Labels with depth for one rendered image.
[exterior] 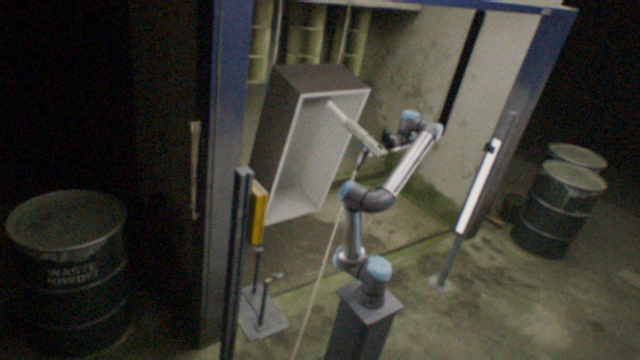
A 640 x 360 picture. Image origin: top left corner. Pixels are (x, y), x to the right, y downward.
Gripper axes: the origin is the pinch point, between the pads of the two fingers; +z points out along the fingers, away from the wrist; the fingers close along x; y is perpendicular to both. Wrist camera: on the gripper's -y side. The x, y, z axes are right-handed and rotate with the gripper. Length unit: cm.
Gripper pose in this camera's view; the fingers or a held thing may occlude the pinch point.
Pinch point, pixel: (365, 146)
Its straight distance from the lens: 224.5
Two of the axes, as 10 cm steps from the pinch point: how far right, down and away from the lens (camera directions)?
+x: -5.7, -6.5, 5.0
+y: -2.8, 7.3, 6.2
